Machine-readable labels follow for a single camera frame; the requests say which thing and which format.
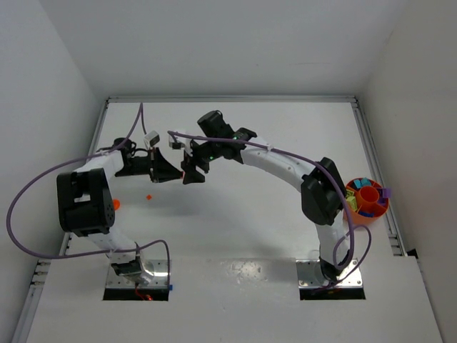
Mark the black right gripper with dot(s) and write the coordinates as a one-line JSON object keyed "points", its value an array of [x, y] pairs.
{"points": [[194, 157]]}

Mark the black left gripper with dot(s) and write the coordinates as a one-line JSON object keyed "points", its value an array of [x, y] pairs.
{"points": [[153, 165]]}

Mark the light green lego brick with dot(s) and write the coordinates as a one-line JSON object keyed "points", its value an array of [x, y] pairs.
{"points": [[351, 200]]}

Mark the large teal lego brick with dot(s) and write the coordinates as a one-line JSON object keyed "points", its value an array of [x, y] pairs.
{"points": [[361, 182]]}

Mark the blue arch lego piece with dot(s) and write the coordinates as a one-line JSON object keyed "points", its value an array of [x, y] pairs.
{"points": [[366, 214]]}

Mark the purple stepped lego brick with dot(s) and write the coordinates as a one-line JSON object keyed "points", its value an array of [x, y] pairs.
{"points": [[384, 193]]}

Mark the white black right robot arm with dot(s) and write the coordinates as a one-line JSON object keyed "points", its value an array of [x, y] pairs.
{"points": [[320, 187]]}

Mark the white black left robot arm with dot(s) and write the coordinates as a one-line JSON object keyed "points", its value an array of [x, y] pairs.
{"points": [[86, 207]]}

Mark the orange divided round container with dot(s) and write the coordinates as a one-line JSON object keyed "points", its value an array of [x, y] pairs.
{"points": [[368, 200]]}

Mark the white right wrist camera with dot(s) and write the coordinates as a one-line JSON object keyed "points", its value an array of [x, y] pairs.
{"points": [[177, 141]]}

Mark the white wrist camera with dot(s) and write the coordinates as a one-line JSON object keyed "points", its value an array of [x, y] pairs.
{"points": [[177, 141], [151, 139]]}

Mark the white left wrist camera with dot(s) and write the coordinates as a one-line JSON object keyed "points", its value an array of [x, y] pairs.
{"points": [[151, 139]]}

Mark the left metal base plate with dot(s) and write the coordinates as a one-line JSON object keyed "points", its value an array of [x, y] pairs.
{"points": [[143, 273]]}

